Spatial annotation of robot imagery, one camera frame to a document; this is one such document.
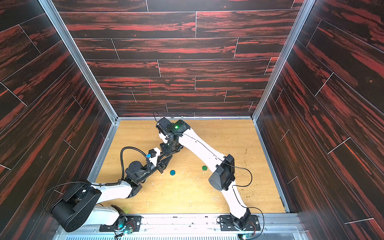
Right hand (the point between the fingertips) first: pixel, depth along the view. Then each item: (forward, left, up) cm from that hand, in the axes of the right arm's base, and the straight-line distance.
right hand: (171, 151), depth 81 cm
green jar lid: (-1, -19, -18) cm, 26 cm away
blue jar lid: (-5, +1, -17) cm, 18 cm away
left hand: (-2, 0, 0) cm, 2 cm away
